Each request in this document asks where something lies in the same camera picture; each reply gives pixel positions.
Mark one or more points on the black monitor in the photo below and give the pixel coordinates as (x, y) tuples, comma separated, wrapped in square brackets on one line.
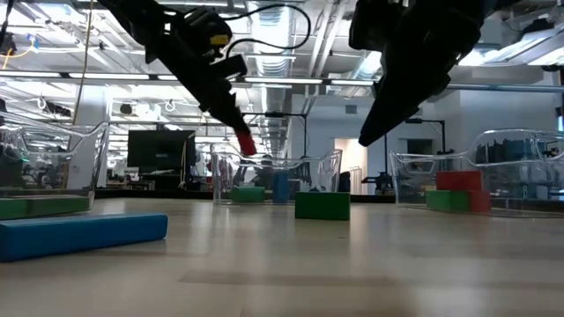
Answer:
[(161, 152)]

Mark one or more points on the lit doorway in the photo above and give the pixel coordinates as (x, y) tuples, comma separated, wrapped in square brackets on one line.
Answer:
[(350, 163)]

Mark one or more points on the black aluminium table frame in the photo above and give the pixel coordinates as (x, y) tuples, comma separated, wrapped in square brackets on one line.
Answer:
[(154, 194)]

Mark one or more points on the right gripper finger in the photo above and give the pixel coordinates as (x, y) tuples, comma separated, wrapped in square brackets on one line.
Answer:
[(396, 105)]

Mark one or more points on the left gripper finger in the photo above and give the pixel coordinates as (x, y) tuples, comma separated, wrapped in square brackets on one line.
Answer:
[(229, 114)]

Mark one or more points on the ceiling light strip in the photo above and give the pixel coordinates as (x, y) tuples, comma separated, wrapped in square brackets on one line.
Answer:
[(110, 76)]

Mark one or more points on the blue cylinder block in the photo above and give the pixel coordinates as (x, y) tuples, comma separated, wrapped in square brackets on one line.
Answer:
[(280, 189)]

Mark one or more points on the blue long block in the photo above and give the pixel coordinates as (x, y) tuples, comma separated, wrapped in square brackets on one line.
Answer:
[(79, 237)]

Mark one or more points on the wall vent grille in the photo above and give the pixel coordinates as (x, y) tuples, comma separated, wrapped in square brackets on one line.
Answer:
[(351, 109)]

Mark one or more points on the green rectangular block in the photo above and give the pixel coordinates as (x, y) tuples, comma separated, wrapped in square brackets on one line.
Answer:
[(321, 206)]

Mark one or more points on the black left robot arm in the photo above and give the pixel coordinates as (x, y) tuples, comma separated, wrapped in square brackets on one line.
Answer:
[(132, 13)]

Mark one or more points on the red arch block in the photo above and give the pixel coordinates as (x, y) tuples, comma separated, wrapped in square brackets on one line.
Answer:
[(480, 201)]

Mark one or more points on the clear plastic bin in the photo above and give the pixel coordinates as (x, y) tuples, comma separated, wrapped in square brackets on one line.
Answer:
[(506, 136), (101, 145), (335, 171)]

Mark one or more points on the green long block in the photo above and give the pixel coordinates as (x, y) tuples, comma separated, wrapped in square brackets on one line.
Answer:
[(44, 208)]

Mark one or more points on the green arch block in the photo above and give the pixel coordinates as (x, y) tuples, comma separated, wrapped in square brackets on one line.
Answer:
[(447, 201)]

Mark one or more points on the black gantry frame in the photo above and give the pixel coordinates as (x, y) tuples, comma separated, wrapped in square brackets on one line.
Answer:
[(282, 114), (429, 120)]

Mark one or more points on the red rectangular block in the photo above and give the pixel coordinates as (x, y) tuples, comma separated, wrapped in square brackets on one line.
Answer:
[(458, 180)]

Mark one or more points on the green cylinder block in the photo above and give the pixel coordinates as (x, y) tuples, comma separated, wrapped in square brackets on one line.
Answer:
[(247, 194)]

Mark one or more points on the yellow tag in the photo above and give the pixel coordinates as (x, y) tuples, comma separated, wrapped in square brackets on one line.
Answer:
[(220, 40)]

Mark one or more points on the silver ventilation duct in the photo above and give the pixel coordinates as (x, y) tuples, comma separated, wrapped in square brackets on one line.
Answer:
[(271, 66)]

